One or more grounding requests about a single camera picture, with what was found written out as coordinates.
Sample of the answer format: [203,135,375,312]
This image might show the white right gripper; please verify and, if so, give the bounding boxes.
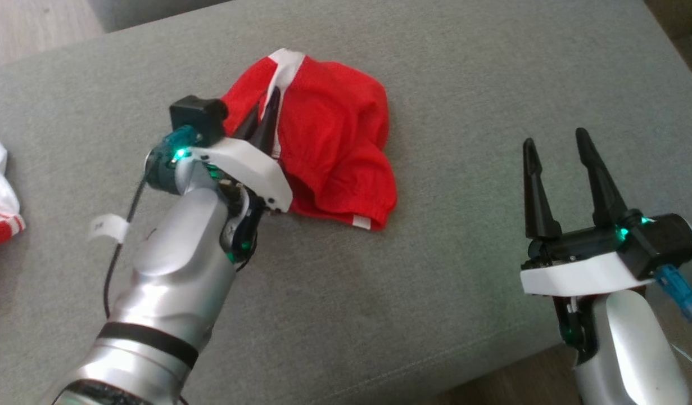
[520,128,659,296]

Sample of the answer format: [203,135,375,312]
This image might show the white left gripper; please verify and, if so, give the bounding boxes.
[145,87,293,214]

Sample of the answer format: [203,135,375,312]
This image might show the red shorts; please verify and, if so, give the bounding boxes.
[219,48,398,232]

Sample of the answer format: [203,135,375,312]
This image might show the red and white shirt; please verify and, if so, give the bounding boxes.
[0,141,26,249]

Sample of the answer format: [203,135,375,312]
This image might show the blue left gripper connector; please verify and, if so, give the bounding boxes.
[162,126,200,152]

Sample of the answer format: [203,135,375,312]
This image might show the blue gripper connector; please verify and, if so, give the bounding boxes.
[162,126,200,152]
[654,264,692,322]

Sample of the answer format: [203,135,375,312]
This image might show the blue right gripper connector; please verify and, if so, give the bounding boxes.
[654,264,692,322]

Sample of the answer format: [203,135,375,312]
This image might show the large grey sofa seat cushion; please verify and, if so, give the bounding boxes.
[0,0,692,405]

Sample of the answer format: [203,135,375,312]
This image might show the white cable label tag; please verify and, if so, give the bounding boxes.
[89,214,130,244]

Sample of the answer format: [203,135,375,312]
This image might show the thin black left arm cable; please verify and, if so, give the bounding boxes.
[103,169,151,320]

